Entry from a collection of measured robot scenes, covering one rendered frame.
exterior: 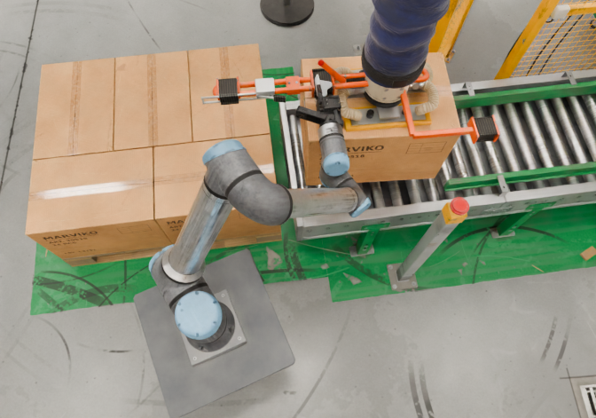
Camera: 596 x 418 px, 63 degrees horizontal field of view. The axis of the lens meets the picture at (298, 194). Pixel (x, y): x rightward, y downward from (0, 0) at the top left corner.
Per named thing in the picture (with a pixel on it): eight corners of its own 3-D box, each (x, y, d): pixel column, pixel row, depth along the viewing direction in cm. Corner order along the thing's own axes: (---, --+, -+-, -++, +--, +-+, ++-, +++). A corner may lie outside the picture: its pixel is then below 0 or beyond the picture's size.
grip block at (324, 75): (331, 76, 186) (332, 66, 180) (334, 97, 182) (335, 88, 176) (309, 78, 185) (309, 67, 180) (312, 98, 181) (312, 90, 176)
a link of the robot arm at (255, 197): (270, 209, 117) (380, 201, 174) (244, 170, 121) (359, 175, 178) (242, 238, 122) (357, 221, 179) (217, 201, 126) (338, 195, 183)
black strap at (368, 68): (417, 34, 179) (419, 26, 175) (430, 85, 169) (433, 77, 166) (356, 38, 178) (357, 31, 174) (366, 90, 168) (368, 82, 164)
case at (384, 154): (419, 106, 240) (443, 51, 204) (435, 178, 224) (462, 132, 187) (299, 113, 238) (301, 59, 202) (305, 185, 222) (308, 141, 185)
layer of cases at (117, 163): (262, 86, 310) (258, 43, 273) (280, 232, 269) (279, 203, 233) (71, 106, 302) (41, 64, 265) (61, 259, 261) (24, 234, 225)
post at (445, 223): (406, 269, 276) (463, 200, 185) (409, 280, 274) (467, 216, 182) (395, 271, 276) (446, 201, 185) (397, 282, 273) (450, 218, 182)
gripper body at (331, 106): (336, 105, 181) (341, 132, 177) (314, 107, 181) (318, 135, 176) (338, 92, 174) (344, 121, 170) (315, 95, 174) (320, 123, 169)
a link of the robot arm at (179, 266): (164, 313, 170) (231, 182, 119) (142, 272, 176) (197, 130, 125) (200, 296, 180) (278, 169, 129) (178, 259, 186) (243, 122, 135)
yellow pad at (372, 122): (426, 103, 193) (428, 96, 188) (431, 124, 189) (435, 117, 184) (341, 111, 191) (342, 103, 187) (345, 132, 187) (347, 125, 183)
